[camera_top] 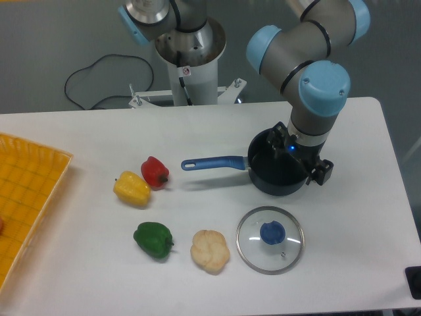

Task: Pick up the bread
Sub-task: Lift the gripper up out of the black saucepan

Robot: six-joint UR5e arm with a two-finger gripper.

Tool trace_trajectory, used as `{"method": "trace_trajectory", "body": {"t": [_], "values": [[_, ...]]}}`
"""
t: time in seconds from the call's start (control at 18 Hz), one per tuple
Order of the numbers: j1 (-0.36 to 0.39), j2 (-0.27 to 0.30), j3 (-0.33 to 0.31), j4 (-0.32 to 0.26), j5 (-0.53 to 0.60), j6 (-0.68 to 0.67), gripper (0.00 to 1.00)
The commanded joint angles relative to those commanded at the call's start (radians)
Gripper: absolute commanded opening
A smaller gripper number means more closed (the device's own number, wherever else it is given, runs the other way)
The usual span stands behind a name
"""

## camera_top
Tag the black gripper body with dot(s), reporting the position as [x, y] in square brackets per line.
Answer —
[295, 149]

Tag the braided bread roll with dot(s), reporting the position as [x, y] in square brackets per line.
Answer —
[209, 251]

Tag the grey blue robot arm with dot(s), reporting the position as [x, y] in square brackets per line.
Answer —
[296, 62]

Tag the glass lid blue knob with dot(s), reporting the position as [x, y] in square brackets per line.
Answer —
[270, 240]

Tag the black object table corner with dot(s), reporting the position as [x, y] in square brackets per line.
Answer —
[413, 275]

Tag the red bell pepper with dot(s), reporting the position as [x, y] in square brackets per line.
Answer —
[154, 172]

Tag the green bell pepper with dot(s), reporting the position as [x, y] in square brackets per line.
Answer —
[155, 239]

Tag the yellow bell pepper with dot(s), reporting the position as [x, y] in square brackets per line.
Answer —
[132, 189]

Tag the yellow woven basket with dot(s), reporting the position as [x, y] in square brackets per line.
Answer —
[30, 175]

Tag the black pot blue handle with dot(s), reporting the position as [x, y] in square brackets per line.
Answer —
[272, 169]

